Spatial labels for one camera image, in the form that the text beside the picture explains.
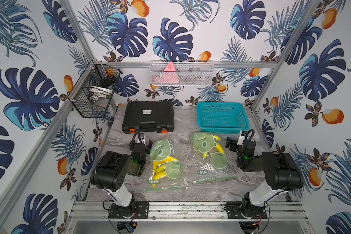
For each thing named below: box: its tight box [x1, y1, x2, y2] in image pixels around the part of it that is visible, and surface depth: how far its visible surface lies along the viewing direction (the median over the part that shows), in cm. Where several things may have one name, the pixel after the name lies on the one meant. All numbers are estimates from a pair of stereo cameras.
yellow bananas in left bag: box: [152, 156, 179, 188], surface depth 85 cm
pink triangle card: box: [158, 61, 179, 84], surface depth 92 cm
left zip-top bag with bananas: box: [142, 136, 189, 192], surface depth 85 cm
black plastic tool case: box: [122, 100, 175, 135], surface depth 109 cm
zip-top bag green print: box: [190, 131, 238, 184], surface depth 92 cm
